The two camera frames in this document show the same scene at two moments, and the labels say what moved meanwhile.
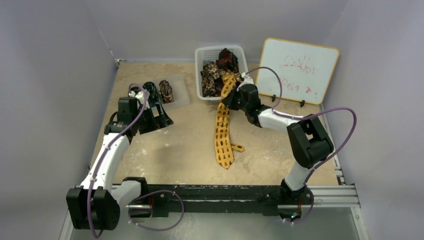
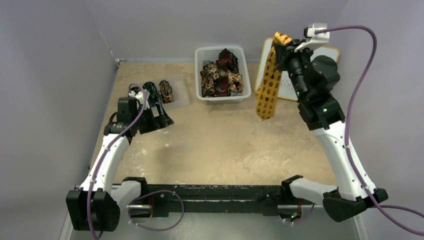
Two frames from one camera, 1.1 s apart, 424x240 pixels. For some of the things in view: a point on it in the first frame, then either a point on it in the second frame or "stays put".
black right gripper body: [236, 100] to [287, 55]
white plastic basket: [211, 54] stays put
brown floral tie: [209, 74] stays put
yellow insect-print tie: [223, 147] to [267, 90]
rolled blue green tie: [153, 98] stays put
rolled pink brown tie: [165, 91] stays put
